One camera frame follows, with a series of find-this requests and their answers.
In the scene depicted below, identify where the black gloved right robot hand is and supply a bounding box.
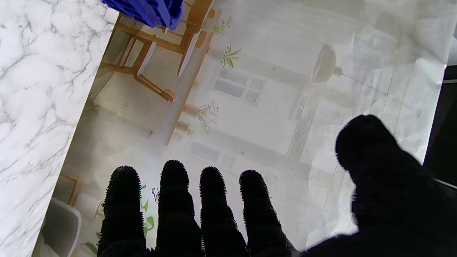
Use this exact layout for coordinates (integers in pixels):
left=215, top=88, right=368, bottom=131
left=97, top=115, right=457, bottom=257

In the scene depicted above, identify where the blue plastic turnover box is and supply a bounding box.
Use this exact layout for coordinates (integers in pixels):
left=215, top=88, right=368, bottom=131
left=101, top=0, right=184, bottom=31

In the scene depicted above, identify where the printed room scene backdrop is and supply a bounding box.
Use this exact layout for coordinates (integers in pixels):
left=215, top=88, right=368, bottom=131
left=31, top=0, right=457, bottom=257

